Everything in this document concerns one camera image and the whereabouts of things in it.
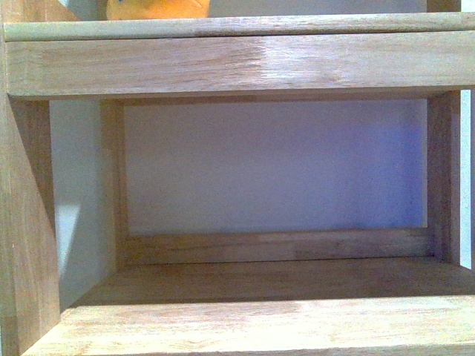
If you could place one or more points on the wooden ladder shelf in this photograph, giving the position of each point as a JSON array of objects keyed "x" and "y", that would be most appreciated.
[{"x": 387, "y": 292}]

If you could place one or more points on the orange plush toy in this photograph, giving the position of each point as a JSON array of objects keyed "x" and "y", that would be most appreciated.
[{"x": 156, "y": 9}]

